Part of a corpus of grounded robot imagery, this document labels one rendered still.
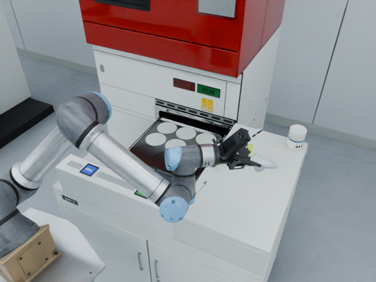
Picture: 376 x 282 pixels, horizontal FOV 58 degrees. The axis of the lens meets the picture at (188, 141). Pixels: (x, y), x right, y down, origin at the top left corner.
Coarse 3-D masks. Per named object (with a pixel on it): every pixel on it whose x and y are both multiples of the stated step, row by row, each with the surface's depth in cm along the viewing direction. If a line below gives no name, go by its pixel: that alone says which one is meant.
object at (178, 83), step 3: (174, 81) 166; (177, 81) 165; (180, 81) 164; (183, 81) 164; (174, 84) 167; (177, 84) 166; (180, 84) 165; (183, 84) 165; (186, 84) 164; (189, 84) 163; (192, 84) 162; (180, 87) 166; (183, 87) 166; (186, 87) 165; (189, 87) 164; (192, 87) 163; (192, 90) 164
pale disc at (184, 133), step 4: (180, 128) 170; (184, 128) 170; (188, 128) 170; (176, 132) 168; (180, 132) 168; (184, 132) 168; (188, 132) 168; (192, 132) 168; (180, 136) 165; (184, 136) 165; (188, 136) 165; (192, 136) 166
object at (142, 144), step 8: (160, 120) 176; (168, 120) 176; (152, 128) 170; (192, 128) 170; (144, 136) 165; (168, 136) 165; (176, 136) 165; (216, 136) 166; (136, 144) 160; (144, 144) 160; (192, 144) 160; (136, 152) 156; (144, 152) 156; (152, 152) 156; (160, 152) 156; (144, 160) 152; (152, 160) 152; (160, 160) 152; (160, 168) 147; (200, 168) 148
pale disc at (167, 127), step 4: (160, 124) 173; (164, 124) 173; (168, 124) 173; (172, 124) 173; (160, 128) 170; (164, 128) 170; (168, 128) 170; (172, 128) 170; (176, 128) 170; (160, 132) 168; (164, 132) 168; (168, 132) 168; (172, 132) 168
